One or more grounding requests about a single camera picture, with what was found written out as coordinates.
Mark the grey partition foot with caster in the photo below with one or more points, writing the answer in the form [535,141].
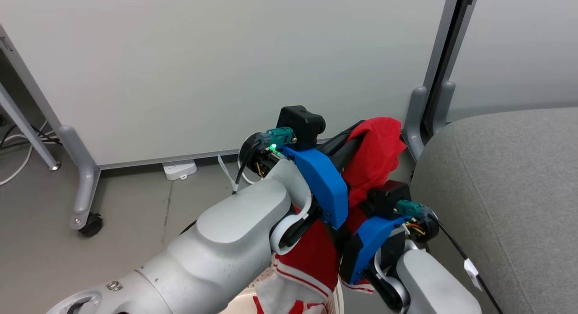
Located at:
[83,178]

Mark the teal left camera connector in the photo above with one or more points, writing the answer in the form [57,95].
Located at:
[280,136]

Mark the teal camera connector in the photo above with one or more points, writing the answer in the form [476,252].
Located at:
[280,136]
[411,208]

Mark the grey metal table leg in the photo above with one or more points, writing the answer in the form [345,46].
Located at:
[27,128]

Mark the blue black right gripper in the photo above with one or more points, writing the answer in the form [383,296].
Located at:
[363,250]

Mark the teal right camera connector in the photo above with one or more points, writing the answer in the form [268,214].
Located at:
[411,208]

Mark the wide white partition panel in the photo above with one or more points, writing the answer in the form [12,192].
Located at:
[203,65]

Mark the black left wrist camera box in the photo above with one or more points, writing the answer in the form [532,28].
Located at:
[300,124]

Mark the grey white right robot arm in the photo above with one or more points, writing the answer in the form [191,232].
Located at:
[429,282]

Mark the black caster wheel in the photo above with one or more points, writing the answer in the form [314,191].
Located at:
[91,225]

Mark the cream laundry basket brown rim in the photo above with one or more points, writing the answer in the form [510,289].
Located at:
[246,302]

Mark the grey fabric sofa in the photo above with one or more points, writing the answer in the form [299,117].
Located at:
[505,205]

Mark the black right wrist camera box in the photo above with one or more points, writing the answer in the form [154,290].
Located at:
[388,199]

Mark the white power strip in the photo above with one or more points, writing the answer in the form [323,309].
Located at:
[179,169]

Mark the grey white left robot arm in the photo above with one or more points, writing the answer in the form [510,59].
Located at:
[216,250]

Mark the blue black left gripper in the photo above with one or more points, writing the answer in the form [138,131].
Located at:
[325,187]

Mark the narrow white partition panel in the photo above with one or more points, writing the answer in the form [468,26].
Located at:
[519,47]

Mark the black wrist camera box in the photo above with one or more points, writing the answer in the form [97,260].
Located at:
[300,124]
[388,199]

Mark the red white clothing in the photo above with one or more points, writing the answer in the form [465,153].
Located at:
[375,160]

